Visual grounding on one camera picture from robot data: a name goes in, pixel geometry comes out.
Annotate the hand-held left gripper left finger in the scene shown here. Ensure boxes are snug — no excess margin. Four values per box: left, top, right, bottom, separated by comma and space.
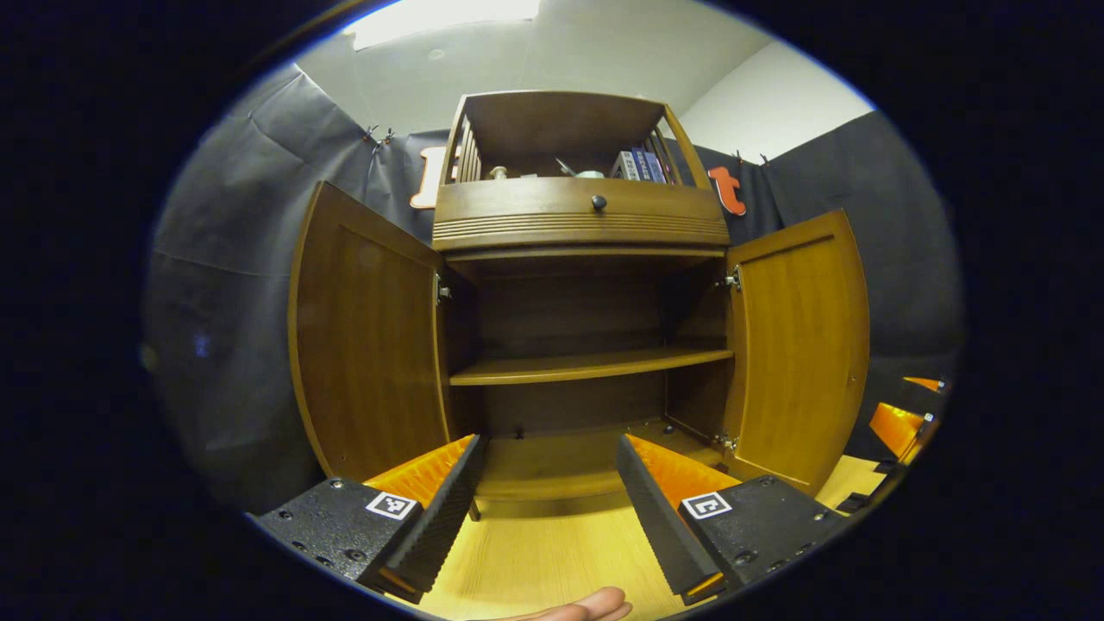
256, 434, 490, 605

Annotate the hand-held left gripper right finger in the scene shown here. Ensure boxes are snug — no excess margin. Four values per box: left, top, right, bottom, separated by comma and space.
615, 434, 850, 606

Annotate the wooden shoe cabinet door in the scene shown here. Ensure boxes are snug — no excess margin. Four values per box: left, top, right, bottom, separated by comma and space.
287, 179, 455, 482
720, 210, 872, 497

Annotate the wooden double-door shoe cabinet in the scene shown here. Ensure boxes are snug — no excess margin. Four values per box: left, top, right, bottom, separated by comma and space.
431, 91, 738, 518

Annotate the wooden cabinet drawer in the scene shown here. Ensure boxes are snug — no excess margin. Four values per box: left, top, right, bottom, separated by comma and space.
431, 177, 731, 253

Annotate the wooden inner shelf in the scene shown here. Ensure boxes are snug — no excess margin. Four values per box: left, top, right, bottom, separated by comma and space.
448, 347, 736, 386

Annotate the black backdrop cloth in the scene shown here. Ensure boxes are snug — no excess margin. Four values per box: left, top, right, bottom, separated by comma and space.
142, 65, 965, 518

